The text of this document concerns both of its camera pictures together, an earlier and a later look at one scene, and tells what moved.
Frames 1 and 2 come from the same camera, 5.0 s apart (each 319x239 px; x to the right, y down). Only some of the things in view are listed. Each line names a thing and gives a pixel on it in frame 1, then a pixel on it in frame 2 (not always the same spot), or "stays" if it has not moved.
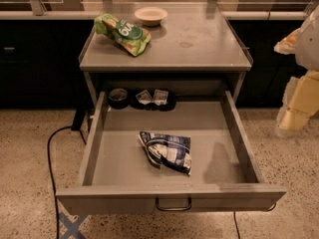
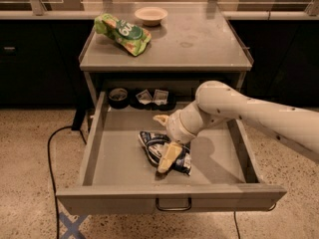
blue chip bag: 166,150 stays
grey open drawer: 194,155 stays
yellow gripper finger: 287,46 → 170,154
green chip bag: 129,36 stays
